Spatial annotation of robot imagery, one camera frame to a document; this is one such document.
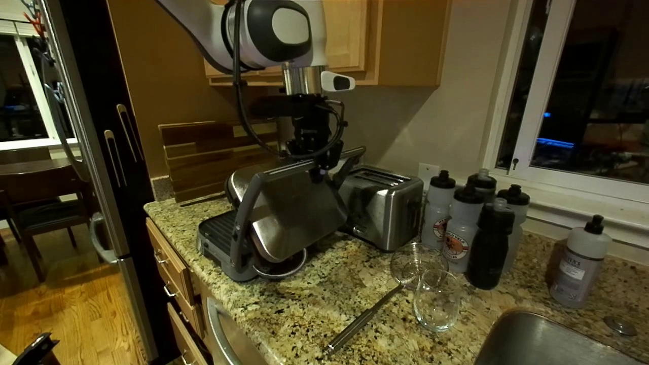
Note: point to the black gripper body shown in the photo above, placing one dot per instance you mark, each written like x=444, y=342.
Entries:
x=315, y=132

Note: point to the grey grill sandwich maker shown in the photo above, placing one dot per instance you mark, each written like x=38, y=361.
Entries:
x=291, y=214

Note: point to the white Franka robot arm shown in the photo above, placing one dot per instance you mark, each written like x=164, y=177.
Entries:
x=270, y=30

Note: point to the stainless steel toaster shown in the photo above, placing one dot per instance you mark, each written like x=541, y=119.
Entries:
x=386, y=209

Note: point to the striped wooden cutting board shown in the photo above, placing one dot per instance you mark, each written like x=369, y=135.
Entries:
x=203, y=158

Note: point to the clear bottle black cap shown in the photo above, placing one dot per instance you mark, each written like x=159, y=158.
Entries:
x=520, y=205
x=482, y=182
x=438, y=216

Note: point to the clear wine glass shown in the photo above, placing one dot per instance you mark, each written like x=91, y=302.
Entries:
x=409, y=264

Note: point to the dark sports bottle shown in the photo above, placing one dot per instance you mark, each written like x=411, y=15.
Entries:
x=464, y=233

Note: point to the long metal knife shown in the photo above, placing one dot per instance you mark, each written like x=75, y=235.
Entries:
x=361, y=320

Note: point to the wooden drawer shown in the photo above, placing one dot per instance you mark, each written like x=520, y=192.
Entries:
x=182, y=296
x=169, y=255
x=185, y=342

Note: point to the clear drinking glass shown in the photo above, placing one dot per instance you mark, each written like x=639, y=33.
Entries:
x=436, y=304

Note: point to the black water bottle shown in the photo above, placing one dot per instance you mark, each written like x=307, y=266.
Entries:
x=487, y=255

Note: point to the black steel refrigerator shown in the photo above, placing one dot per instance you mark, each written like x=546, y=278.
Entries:
x=93, y=135

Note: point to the grey labelled bottle black cap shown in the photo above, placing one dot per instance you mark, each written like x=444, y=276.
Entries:
x=581, y=266

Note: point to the dark wooden chair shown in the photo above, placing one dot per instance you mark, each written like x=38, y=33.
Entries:
x=47, y=219

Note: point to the dark wooden dining table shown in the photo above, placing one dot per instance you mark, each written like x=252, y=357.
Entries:
x=41, y=177

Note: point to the stainless steel sink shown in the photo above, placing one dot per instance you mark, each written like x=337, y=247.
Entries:
x=548, y=343

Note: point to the black flat object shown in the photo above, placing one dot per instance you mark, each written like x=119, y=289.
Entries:
x=36, y=348

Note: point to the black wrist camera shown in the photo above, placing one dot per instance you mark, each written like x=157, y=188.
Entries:
x=281, y=105

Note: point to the white wall outlet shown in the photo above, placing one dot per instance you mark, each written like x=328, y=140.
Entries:
x=428, y=174

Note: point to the wooden wall cabinet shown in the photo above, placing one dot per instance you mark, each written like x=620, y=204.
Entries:
x=407, y=41

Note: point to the white kitchen window frame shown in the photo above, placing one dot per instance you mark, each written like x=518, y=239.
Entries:
x=541, y=87

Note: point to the white background window frame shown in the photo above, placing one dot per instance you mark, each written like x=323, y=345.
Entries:
x=32, y=81

